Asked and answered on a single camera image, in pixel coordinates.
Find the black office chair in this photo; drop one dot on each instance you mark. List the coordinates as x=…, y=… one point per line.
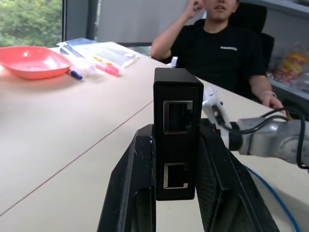
x=256, y=21

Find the small black Ethernet box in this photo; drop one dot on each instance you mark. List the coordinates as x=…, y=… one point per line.
x=178, y=149

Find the red plastic tray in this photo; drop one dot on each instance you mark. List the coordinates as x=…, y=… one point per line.
x=33, y=61

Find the white wristband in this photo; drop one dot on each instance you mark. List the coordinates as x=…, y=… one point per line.
x=268, y=93

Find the grey shelf unit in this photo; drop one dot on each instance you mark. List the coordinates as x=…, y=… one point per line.
x=289, y=29

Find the pink highlighter pen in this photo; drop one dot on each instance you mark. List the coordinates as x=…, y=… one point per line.
x=107, y=68

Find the person's right hand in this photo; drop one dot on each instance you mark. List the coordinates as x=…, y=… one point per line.
x=195, y=8

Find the colourful snack bag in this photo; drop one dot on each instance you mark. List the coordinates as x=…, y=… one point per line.
x=290, y=66

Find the person's left hand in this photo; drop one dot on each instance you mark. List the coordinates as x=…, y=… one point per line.
x=272, y=102

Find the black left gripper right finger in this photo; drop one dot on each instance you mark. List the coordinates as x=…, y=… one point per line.
x=224, y=183

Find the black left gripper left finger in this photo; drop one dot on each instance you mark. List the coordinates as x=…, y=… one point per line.
x=125, y=174

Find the white pen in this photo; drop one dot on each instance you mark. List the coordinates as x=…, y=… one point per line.
x=130, y=62

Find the blue marker pen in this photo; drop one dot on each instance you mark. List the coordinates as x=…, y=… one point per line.
x=75, y=75

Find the person in black t-shirt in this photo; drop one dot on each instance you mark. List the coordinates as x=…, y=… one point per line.
x=212, y=50

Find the clear plastic document bag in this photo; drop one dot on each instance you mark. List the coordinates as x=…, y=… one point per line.
x=106, y=52

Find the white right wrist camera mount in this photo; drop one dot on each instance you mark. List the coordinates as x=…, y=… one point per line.
x=216, y=106

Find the crumpled clear plastic wrap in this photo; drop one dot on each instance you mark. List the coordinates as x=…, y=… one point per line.
x=85, y=67

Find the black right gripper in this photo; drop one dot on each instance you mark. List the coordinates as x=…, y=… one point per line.
x=208, y=122

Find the dark window frame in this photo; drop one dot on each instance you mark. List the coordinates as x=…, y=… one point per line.
x=77, y=19

